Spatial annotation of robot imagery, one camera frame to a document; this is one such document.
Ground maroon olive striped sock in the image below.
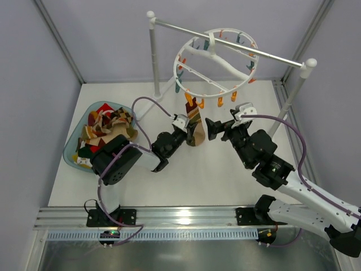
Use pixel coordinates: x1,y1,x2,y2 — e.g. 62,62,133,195
186,102,205,147

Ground beige patchwork argyle sock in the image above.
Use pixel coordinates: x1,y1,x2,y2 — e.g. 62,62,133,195
88,123,138,146

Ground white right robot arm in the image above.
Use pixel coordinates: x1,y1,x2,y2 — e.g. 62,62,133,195
205,119,360,257

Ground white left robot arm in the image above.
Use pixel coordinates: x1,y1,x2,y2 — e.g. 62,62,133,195
89,124,196,225

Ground pile of colourful socks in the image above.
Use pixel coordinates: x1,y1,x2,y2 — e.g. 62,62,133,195
72,103,139,167

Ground white round clip hanger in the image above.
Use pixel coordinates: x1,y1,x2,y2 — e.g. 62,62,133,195
173,28,259,102

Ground teal plastic basket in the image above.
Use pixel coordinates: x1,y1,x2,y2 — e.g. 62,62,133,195
61,100,139,170

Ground white metal drying rack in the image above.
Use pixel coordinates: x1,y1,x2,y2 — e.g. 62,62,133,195
147,11,317,147

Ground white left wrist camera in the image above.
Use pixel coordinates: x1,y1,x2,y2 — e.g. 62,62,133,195
172,114,190,132

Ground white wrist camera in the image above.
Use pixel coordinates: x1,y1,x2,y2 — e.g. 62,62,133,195
230,102,257,128
172,114,190,132

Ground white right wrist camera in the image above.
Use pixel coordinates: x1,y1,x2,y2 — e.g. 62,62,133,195
230,102,257,128

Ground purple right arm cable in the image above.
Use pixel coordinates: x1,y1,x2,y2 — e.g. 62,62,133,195
242,113,361,248

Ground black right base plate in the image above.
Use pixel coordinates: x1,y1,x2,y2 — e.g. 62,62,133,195
235,207,287,226

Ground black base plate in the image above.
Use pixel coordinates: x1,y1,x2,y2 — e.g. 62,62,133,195
86,208,137,228
235,207,287,226

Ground white slotted cable duct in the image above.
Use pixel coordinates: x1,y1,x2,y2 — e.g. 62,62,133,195
46,228,258,242

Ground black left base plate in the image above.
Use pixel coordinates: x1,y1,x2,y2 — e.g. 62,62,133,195
86,208,137,228

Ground aluminium mounting rail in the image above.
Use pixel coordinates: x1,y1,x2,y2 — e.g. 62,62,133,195
34,206,275,230

